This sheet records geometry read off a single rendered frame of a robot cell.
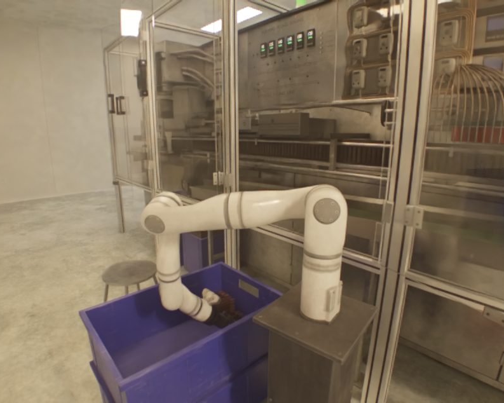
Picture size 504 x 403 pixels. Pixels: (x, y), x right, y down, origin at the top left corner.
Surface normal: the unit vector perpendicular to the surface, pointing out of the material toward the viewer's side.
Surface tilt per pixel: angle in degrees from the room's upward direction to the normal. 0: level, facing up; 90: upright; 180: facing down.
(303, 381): 90
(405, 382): 0
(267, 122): 90
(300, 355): 90
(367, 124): 90
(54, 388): 0
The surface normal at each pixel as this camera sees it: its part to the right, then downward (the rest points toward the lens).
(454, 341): -0.74, 0.15
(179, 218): -0.11, 0.30
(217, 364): 0.68, 0.17
